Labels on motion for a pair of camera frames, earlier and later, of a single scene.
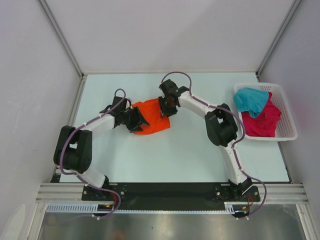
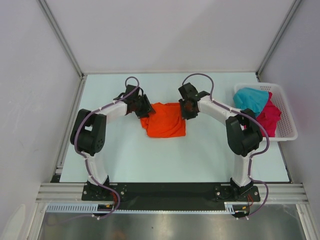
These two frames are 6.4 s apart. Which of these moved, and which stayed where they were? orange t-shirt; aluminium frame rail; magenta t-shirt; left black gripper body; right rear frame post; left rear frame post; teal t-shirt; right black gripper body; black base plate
Moved: right black gripper body; orange t-shirt; left black gripper body
Stayed: right rear frame post; aluminium frame rail; black base plate; teal t-shirt; magenta t-shirt; left rear frame post
